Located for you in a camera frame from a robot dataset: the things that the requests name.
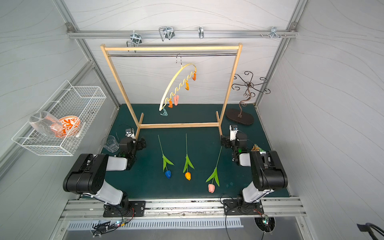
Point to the pink clothes peg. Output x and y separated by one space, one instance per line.
176 100

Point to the green snack bag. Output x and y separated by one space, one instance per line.
256 148

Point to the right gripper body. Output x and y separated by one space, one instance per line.
226 141

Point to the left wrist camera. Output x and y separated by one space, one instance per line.
130 133

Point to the pink tulip flower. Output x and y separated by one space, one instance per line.
213 177

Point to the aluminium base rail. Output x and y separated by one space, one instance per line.
89 209

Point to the orange patterned bowl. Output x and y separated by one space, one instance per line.
70 127

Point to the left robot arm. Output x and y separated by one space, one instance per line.
87 177

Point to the brown metal mug tree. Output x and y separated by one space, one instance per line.
239 115

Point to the orange tulip flower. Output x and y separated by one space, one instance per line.
188 163

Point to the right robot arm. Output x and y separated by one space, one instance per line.
268 175

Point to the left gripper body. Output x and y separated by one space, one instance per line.
139 144

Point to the white wire basket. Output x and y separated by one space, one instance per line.
68 100

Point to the teal clothes peg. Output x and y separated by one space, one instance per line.
164 113

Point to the clear drinking glass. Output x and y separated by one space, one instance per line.
111 144

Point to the yellow wavy clothes hanger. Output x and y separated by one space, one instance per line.
176 83

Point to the blue tulip flower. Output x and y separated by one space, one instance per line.
166 162

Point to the metal hook clamp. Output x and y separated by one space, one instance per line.
201 32
274 33
166 33
135 40

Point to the aluminium top rail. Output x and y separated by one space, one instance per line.
179 34

